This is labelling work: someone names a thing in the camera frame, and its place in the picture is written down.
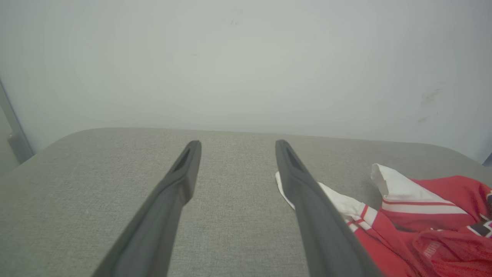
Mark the grey metal wall strip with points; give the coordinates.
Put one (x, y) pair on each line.
(17, 142)

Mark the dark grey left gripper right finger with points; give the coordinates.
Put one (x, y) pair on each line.
(319, 223)

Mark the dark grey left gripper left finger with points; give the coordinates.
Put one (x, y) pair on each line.
(161, 215)

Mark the red and white basketball jersey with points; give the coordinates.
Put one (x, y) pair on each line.
(442, 192)

